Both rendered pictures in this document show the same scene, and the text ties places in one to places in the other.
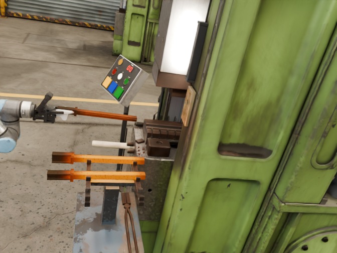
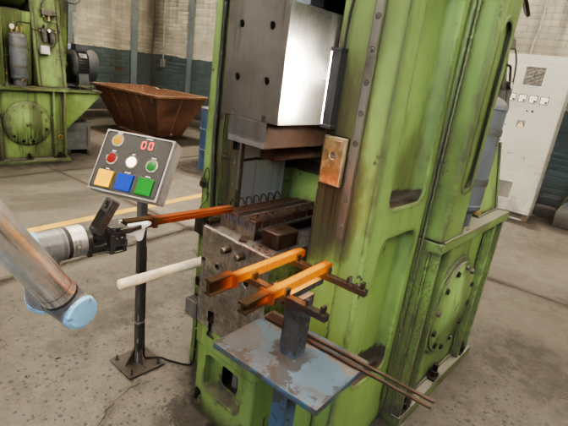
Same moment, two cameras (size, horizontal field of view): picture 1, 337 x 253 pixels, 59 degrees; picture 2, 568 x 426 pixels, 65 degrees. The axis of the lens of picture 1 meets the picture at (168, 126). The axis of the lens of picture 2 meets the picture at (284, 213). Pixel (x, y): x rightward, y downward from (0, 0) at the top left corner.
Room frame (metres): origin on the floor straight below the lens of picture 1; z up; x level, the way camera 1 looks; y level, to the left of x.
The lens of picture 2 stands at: (0.12, 0.95, 1.56)
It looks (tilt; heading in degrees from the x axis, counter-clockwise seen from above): 18 degrees down; 324
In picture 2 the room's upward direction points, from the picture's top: 8 degrees clockwise
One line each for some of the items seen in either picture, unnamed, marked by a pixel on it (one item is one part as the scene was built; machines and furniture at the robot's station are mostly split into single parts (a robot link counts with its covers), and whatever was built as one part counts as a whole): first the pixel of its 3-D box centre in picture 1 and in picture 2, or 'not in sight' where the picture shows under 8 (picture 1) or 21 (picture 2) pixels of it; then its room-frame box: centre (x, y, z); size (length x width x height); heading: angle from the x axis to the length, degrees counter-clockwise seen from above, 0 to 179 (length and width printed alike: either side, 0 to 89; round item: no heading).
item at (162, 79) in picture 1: (191, 76); (284, 130); (1.61, -0.07, 1.32); 0.42 x 0.20 x 0.10; 104
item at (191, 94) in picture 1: (188, 106); (333, 161); (1.29, -0.07, 1.27); 0.09 x 0.02 x 0.17; 14
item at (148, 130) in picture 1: (178, 132); (273, 214); (1.61, -0.07, 0.96); 0.42 x 0.20 x 0.09; 104
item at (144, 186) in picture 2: (119, 92); (144, 187); (1.92, 0.39, 1.01); 0.07 x 0.05 x 0.07; 39
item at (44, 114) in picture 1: (44, 112); (103, 237); (1.40, 0.67, 1.02); 0.12 x 0.08 x 0.09; 104
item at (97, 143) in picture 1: (122, 145); (164, 271); (1.87, 0.31, 0.62); 0.44 x 0.05 x 0.05; 104
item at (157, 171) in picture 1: (173, 173); (276, 274); (1.56, -0.09, 0.69); 0.56 x 0.38 x 0.45; 104
